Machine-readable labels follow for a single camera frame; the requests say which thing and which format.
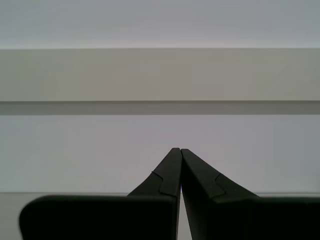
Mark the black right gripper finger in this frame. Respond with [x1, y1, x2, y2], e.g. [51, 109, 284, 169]
[18, 147, 181, 240]
[180, 148, 320, 240]

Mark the beige wall rail strip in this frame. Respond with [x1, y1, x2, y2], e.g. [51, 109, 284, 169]
[0, 48, 320, 116]

